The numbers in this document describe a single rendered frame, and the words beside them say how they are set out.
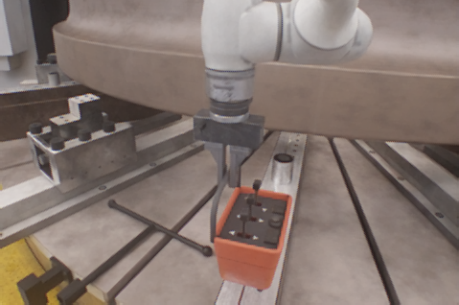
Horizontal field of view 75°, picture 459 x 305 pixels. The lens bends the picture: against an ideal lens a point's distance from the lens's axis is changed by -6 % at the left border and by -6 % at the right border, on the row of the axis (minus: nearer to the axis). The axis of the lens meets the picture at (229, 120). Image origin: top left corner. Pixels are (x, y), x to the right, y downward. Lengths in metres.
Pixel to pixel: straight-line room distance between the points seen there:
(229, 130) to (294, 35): 0.21
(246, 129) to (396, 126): 0.80
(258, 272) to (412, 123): 0.85
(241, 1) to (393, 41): 0.90
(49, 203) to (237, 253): 1.28
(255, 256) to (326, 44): 0.40
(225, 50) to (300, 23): 0.12
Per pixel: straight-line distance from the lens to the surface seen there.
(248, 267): 0.67
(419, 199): 1.98
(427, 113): 1.31
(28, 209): 1.76
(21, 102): 2.74
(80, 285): 1.38
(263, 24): 0.52
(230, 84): 0.54
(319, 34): 0.50
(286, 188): 1.20
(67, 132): 1.72
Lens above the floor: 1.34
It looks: 22 degrees down
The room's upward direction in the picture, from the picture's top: 1 degrees clockwise
